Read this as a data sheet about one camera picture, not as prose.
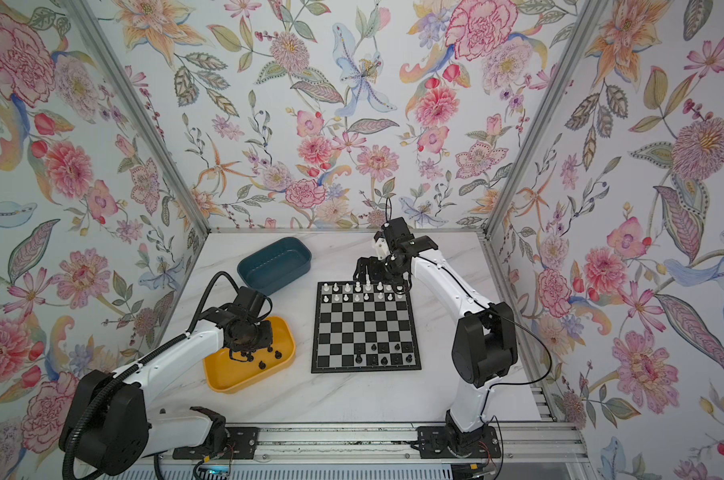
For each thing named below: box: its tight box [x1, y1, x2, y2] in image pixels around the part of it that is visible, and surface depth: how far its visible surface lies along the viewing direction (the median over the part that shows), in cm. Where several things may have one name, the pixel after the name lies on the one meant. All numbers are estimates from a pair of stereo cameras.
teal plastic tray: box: [237, 237, 313, 295], surface depth 112 cm
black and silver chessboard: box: [311, 280, 422, 374], surface depth 94 cm
